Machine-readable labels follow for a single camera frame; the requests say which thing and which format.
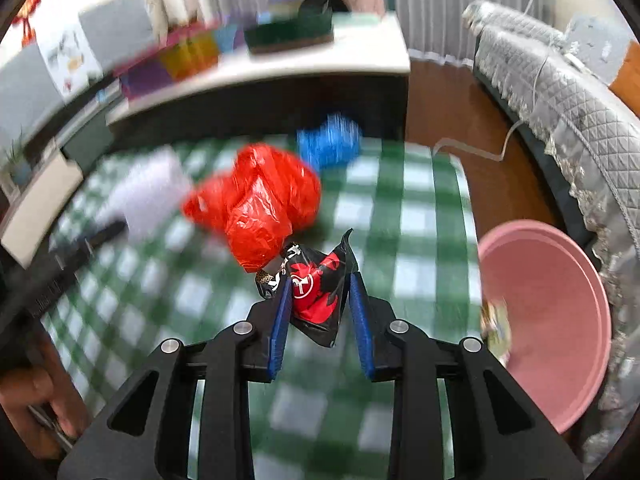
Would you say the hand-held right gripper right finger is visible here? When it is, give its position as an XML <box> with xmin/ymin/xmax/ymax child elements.
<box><xmin>349</xmin><ymin>272</ymin><xmax>586</xmax><ymax>480</ymax></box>

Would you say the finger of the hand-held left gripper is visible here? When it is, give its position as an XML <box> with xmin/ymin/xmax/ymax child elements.
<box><xmin>47</xmin><ymin>220</ymin><xmax>129</xmax><ymax>274</ymax></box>

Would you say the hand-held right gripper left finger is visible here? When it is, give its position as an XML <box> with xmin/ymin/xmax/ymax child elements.
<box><xmin>57</xmin><ymin>272</ymin><xmax>294</xmax><ymax>480</ymax></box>

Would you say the black red snack wrapper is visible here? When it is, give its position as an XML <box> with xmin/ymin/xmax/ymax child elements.
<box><xmin>255</xmin><ymin>229</ymin><xmax>360</xmax><ymax>349</ymax></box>

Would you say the yellow tissue packet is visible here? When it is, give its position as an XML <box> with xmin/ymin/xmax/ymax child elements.
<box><xmin>481</xmin><ymin>300</ymin><xmax>514</xmax><ymax>362</ymax></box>

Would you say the pink plastic basin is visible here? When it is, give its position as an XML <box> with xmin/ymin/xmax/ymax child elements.
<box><xmin>477</xmin><ymin>220</ymin><xmax>612</xmax><ymax>435</ymax></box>

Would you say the person's left hand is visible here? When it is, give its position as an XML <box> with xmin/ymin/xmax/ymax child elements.
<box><xmin>0</xmin><ymin>331</ymin><xmax>94</xmax><ymax>461</ymax></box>

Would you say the white low cabinet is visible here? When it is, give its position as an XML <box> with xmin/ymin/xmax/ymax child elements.
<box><xmin>0</xmin><ymin>152</ymin><xmax>84</xmax><ymax>269</ymax></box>

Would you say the green white checked tablecloth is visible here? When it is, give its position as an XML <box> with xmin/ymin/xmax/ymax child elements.
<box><xmin>40</xmin><ymin>140</ymin><xmax>484</xmax><ymax>480</ymax></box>

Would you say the red plastic bag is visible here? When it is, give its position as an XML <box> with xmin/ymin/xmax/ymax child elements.
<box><xmin>181</xmin><ymin>143</ymin><xmax>323</xmax><ymax>274</ymax></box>

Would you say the white printed cloth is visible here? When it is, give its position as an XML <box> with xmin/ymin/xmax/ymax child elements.
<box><xmin>37</xmin><ymin>25</ymin><xmax>102</xmax><ymax>106</ymax></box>

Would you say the blue plastic bag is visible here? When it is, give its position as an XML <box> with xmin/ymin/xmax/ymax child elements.
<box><xmin>296</xmin><ymin>114</ymin><xmax>362</xmax><ymax>171</ymax></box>

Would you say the colourful rectangular box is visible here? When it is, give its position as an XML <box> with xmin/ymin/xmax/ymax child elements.
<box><xmin>112</xmin><ymin>22</ymin><xmax>239</xmax><ymax>102</ymax></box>

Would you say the white topped dark cabinet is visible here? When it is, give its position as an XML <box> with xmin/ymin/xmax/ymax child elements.
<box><xmin>105</xmin><ymin>12</ymin><xmax>412</xmax><ymax>144</ymax></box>

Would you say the green round tin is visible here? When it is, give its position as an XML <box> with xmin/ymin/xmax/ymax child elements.
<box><xmin>244</xmin><ymin>10</ymin><xmax>335</xmax><ymax>55</ymax></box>

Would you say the sofa with grey quilted cover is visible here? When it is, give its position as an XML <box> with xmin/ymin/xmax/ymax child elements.
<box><xmin>462</xmin><ymin>0</ymin><xmax>640</xmax><ymax>466</ymax></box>

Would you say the grey curtain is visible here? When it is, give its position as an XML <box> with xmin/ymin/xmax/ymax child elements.
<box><xmin>200</xmin><ymin>0</ymin><xmax>531</xmax><ymax>66</ymax></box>

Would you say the orange cushion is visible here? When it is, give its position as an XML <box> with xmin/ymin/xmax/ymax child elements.
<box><xmin>610</xmin><ymin>42</ymin><xmax>640</xmax><ymax>117</ymax></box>

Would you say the white cable on sofa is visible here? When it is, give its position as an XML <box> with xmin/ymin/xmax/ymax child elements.
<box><xmin>432</xmin><ymin>42</ymin><xmax>557</xmax><ymax>163</ymax></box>

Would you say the red wall ornament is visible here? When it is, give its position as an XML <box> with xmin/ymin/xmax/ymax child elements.
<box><xmin>12</xmin><ymin>0</ymin><xmax>59</xmax><ymax>41</ymax></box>

